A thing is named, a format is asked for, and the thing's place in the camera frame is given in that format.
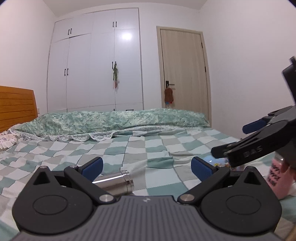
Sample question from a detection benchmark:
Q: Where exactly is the blue cartoon sticker cup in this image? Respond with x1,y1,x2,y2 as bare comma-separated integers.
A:
202,155,230,172

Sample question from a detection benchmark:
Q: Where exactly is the pink steel-rimmed cup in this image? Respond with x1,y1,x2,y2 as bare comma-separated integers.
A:
266,153,294,200

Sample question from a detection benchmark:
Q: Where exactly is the stainless steel cylinder cup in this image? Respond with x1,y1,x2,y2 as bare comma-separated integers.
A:
92,170,134,197

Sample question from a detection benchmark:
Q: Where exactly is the checkered green bed blanket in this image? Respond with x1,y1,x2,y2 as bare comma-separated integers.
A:
0,128,296,241

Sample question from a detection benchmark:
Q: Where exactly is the green floral quilt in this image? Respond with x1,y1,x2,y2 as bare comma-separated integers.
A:
7,108,210,142

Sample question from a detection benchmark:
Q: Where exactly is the purple floral pillow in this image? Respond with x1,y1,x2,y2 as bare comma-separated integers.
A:
0,133,19,151

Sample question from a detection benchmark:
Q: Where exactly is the beige wooden door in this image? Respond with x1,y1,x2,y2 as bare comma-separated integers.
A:
157,26,212,121

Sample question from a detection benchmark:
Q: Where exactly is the wooden headboard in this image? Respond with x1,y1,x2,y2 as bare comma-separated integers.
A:
0,86,38,132

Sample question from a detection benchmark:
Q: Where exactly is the green hanging ornament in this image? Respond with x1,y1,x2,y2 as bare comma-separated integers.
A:
113,62,118,89

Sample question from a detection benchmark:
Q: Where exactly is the white wardrobe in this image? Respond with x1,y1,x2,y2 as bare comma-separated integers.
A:
47,8,144,113

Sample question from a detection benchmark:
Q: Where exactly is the black door handle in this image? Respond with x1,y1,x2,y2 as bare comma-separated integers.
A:
165,81,175,88

